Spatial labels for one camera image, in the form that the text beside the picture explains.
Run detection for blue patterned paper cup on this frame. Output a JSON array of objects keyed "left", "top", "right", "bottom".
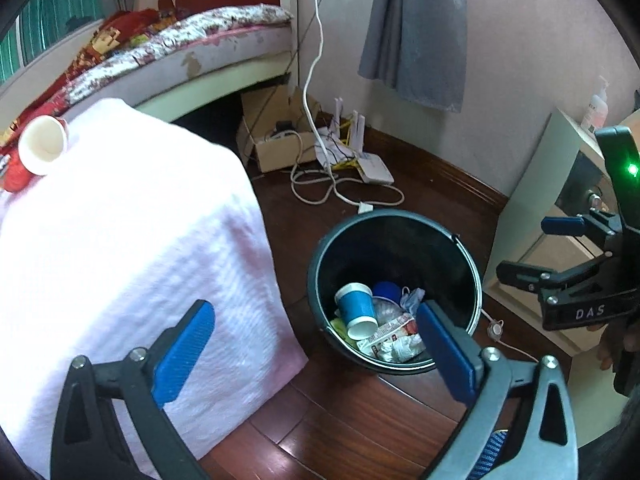
[{"left": 334, "top": 283, "right": 378, "bottom": 341}]

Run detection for red paper cup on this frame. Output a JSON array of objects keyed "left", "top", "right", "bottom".
[{"left": 17, "top": 115, "right": 68, "bottom": 177}]

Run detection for black trash bucket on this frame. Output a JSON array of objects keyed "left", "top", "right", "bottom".
[{"left": 307, "top": 209, "right": 483, "bottom": 376}]

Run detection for person's right hand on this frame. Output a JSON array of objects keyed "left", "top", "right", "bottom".
[{"left": 597, "top": 323, "right": 625, "bottom": 370}]

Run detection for beige bedside cabinet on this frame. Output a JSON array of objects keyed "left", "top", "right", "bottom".
[{"left": 484, "top": 110, "right": 617, "bottom": 399}]

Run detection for white lotion pump bottle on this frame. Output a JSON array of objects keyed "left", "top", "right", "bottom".
[{"left": 580, "top": 76, "right": 608, "bottom": 134}]

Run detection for white wifi router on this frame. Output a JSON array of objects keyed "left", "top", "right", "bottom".
[{"left": 314, "top": 98, "right": 394, "bottom": 185}]

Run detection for grey curtain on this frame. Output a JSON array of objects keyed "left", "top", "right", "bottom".
[{"left": 358, "top": 0, "right": 468, "bottom": 113}]

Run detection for red crumpled wrapper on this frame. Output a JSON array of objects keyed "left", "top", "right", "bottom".
[{"left": 1, "top": 150, "right": 35, "bottom": 193}]

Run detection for cardboard box on floor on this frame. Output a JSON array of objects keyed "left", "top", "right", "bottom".
[{"left": 236, "top": 84, "right": 316, "bottom": 172}]

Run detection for bed with floral mattress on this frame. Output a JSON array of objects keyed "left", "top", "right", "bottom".
[{"left": 0, "top": 3, "right": 296, "bottom": 156}]

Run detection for red patterned blanket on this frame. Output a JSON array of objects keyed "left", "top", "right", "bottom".
[{"left": 0, "top": 8, "right": 177, "bottom": 146}]

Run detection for window with green curtain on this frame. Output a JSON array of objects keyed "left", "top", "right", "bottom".
[{"left": 1, "top": 0, "right": 104, "bottom": 82}]

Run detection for white power cable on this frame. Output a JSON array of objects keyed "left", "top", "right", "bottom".
[{"left": 290, "top": 0, "right": 407, "bottom": 214}]

